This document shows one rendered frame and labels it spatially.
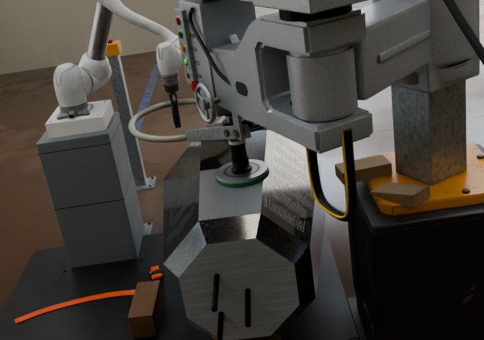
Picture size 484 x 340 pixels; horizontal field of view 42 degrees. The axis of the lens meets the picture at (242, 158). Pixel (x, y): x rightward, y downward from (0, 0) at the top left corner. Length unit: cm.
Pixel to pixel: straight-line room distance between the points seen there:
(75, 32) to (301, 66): 804
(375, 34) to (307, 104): 30
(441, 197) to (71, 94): 209
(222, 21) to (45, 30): 758
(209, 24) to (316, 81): 64
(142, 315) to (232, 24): 146
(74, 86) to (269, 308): 180
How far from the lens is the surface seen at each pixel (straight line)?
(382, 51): 196
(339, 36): 175
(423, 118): 238
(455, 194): 240
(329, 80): 177
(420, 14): 216
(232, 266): 228
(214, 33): 229
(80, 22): 965
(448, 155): 248
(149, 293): 324
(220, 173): 257
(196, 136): 277
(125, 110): 460
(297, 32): 173
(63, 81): 360
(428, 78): 226
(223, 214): 230
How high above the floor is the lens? 185
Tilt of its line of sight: 22 degrees down
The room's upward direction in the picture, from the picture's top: 9 degrees counter-clockwise
